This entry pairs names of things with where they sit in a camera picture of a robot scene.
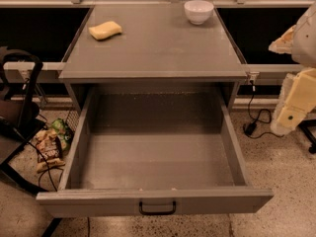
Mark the grey top drawer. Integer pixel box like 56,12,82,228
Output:
37,88,274,218

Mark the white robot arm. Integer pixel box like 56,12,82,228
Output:
269,3,316,136

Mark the grey drawer cabinet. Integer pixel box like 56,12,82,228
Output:
60,3,246,107

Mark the black stand leg right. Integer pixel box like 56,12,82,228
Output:
298,119,316,154

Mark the white bowl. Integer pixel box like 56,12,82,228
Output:
184,0,214,25

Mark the yellow sponge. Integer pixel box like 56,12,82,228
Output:
89,21,122,40

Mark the green chip bag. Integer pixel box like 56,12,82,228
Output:
51,118,73,151

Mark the brown chip bag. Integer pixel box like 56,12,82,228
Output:
36,129,65,173

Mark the metal rail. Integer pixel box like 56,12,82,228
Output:
3,61,316,86

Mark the black floor cable left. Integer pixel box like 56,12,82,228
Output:
26,141,92,237

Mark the black chair frame left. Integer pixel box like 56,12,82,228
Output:
0,46,63,237

